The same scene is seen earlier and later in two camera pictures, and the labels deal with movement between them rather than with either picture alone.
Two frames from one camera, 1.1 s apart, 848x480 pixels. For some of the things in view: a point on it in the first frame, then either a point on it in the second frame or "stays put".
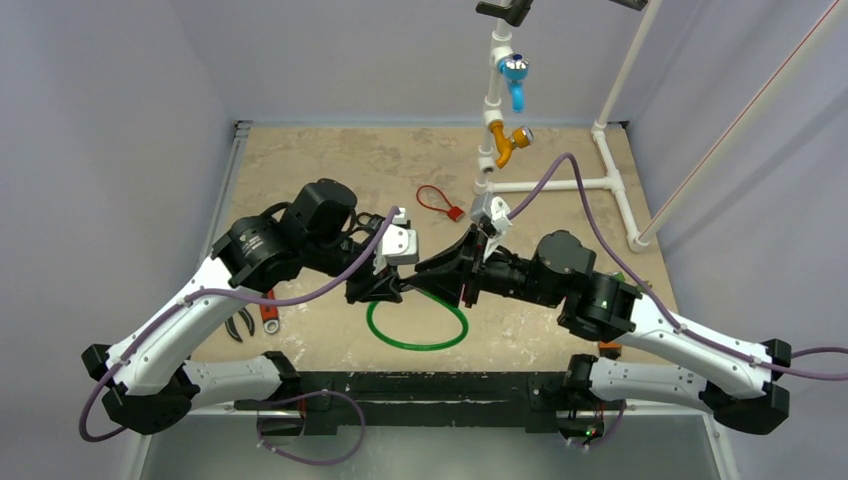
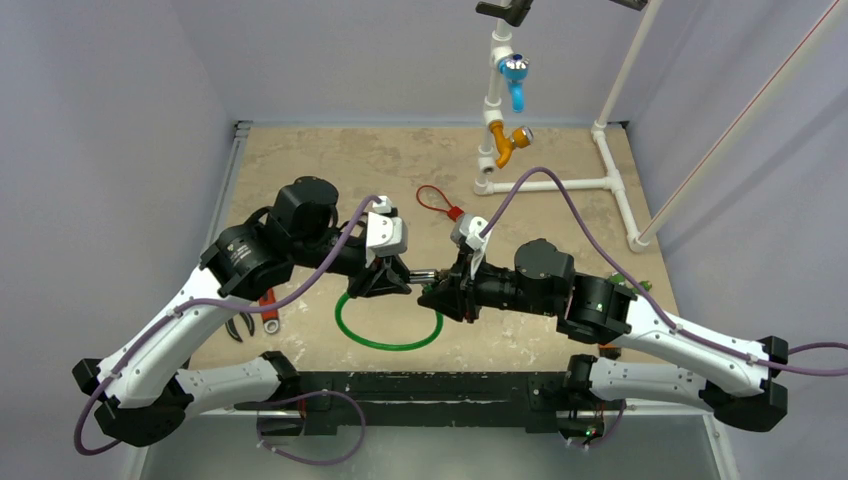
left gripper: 369,286 stays put
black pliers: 231,328 stays put
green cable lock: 410,347 -> 385,347
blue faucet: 515,69 stays put
